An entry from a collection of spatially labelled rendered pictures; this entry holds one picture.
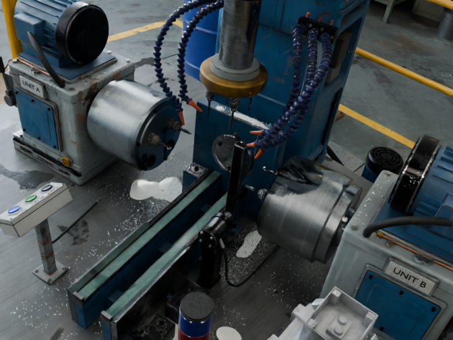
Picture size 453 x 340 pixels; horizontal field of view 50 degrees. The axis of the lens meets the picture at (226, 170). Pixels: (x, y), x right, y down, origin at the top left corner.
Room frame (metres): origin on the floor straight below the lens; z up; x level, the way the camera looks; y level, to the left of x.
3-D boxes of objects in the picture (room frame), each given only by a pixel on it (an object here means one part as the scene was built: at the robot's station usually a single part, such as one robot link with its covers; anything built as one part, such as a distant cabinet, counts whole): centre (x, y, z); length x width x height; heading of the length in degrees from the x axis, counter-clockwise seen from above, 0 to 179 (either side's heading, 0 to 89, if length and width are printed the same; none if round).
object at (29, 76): (1.40, 0.56, 0.99); 0.35 x 0.31 x 0.37; 62
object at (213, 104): (1.25, -0.04, 0.97); 0.30 x 0.11 x 0.34; 62
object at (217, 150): (1.20, -0.01, 1.01); 0.15 x 0.02 x 0.15; 62
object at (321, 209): (0.96, -0.26, 1.04); 0.41 x 0.25 x 0.25; 62
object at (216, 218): (1.02, -0.11, 0.92); 0.45 x 0.13 x 0.24; 152
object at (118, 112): (1.28, 0.35, 1.04); 0.37 x 0.25 x 0.25; 62
